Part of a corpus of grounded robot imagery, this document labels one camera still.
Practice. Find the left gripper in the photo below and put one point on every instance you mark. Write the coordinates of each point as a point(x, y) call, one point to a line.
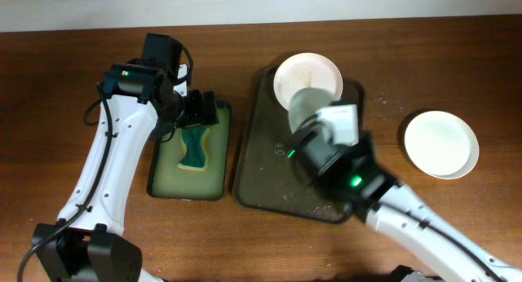
point(198, 113)

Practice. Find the green soapy water tray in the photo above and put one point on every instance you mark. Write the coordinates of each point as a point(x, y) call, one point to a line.
point(166, 180)

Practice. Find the dark brown serving tray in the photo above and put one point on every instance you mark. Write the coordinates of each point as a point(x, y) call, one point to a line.
point(266, 178)

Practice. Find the white plate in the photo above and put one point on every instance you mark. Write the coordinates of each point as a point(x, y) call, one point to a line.
point(441, 145)

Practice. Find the green yellow sponge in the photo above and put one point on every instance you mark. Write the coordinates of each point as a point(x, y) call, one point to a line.
point(194, 146)

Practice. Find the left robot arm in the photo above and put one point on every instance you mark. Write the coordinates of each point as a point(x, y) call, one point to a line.
point(146, 98)

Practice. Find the pink-rimmed dirty plate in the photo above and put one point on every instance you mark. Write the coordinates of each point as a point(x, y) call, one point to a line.
point(306, 70)

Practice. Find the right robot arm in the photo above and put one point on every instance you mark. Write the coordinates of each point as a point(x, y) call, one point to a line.
point(351, 175)

